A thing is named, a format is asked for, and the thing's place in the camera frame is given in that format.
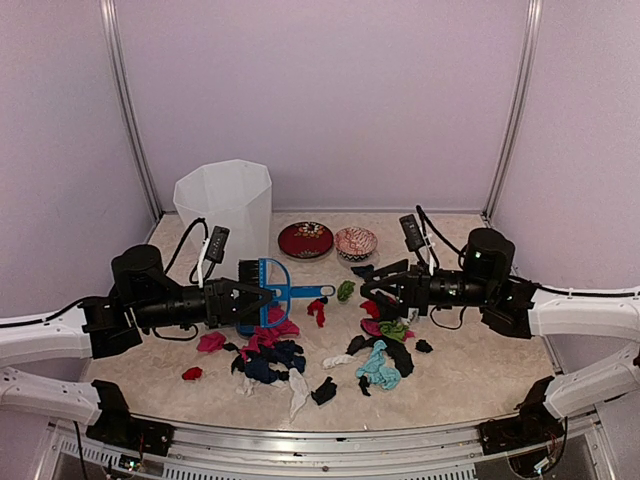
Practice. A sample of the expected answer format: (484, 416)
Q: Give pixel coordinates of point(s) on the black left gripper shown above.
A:
(226, 313)

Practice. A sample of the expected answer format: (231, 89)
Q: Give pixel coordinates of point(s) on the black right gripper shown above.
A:
(416, 285)

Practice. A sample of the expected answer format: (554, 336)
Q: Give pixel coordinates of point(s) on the blue dustpan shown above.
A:
(247, 329)

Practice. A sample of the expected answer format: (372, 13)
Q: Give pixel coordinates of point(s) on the blue hand brush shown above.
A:
(272, 274)

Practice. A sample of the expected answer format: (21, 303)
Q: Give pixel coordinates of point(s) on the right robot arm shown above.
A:
(522, 309)

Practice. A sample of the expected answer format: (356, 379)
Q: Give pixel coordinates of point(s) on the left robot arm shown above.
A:
(143, 298)

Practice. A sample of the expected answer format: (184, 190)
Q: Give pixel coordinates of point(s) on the green paper scrap right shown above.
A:
(395, 330)

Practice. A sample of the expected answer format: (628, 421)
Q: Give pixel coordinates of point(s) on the magenta paper scrap left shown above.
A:
(210, 343)

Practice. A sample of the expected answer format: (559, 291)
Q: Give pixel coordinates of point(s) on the pink patterned bowl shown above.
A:
(355, 244)

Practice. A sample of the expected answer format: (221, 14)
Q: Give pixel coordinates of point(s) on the small black paper scrap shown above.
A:
(423, 346)

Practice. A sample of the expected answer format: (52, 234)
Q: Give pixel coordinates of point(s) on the black paper scrap curved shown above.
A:
(395, 350)

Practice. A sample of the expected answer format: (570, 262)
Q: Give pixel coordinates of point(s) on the red twisted paper scrap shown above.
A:
(316, 309)

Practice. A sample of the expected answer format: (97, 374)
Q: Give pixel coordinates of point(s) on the teal paper scrap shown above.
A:
(376, 371)

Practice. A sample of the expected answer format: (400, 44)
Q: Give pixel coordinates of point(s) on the small red paper scrap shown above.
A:
(192, 374)

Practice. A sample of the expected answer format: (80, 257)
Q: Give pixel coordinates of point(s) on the red floral plate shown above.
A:
(305, 240)

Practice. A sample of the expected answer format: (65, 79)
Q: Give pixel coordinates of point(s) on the white paper scrap long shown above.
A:
(300, 392)

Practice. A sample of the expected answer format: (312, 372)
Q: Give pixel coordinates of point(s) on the white paper scrap middle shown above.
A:
(334, 361)

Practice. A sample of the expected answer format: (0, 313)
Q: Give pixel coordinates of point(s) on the white plastic trash bin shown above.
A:
(236, 194)

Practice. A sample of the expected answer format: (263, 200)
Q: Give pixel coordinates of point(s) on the black paper scrap bottom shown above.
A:
(325, 392)

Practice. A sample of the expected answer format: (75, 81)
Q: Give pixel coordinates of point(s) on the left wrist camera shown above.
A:
(211, 254)

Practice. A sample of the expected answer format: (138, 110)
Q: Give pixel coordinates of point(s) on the aluminium front rail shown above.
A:
(446, 452)

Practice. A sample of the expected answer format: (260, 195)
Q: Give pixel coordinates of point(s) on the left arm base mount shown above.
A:
(116, 426)

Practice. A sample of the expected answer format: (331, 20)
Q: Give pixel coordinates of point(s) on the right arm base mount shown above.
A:
(533, 424)

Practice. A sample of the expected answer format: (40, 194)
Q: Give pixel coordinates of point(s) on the right aluminium corner post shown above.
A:
(516, 109)

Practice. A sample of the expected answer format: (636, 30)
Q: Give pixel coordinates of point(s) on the aluminium corner post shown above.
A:
(516, 109)
(110, 24)

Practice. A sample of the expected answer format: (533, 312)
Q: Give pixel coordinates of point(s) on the left aluminium corner post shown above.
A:
(110, 24)

